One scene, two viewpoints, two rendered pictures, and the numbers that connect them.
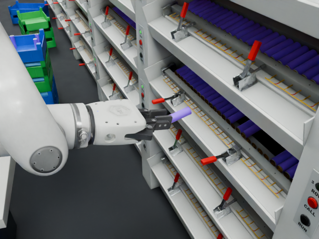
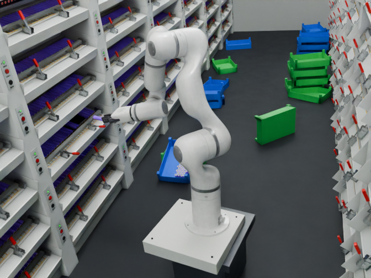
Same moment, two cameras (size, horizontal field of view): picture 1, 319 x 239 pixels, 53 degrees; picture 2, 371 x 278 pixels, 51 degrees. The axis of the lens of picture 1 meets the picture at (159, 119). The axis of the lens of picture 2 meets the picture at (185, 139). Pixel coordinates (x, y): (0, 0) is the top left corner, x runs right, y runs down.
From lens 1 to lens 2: 2.16 m
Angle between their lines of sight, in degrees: 102
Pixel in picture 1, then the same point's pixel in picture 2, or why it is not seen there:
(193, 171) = (84, 176)
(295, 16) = (89, 57)
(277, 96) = (87, 88)
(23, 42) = not seen: outside the picture
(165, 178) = (77, 228)
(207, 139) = (86, 137)
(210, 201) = (97, 165)
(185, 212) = (93, 207)
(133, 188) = (86, 269)
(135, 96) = (27, 243)
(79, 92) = not seen: outside the picture
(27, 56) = not seen: outside the picture
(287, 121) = (97, 85)
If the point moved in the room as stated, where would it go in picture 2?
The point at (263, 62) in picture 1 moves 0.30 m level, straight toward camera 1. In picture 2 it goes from (74, 88) to (130, 73)
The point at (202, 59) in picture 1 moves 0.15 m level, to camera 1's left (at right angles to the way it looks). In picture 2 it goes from (71, 107) to (90, 115)
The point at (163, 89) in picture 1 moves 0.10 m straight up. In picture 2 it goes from (57, 166) to (51, 147)
